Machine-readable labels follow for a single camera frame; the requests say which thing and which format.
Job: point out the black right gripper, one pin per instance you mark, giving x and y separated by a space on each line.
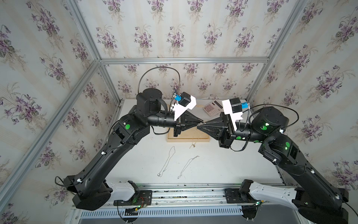
225 137

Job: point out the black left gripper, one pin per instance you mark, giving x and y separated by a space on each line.
188 119

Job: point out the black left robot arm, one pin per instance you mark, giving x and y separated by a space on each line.
89 186

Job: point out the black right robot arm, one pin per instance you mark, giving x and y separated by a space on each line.
315 199

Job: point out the wooden jewelry display stand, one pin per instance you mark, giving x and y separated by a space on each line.
191 135

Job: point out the pink calculator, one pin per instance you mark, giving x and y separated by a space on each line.
212 109

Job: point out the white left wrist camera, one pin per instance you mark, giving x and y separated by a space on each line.
182 103

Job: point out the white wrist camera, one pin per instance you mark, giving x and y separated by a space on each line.
182 103
234 108

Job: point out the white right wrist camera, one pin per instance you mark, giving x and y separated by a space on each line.
234 108

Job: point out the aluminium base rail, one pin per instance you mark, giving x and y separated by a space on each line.
197 201

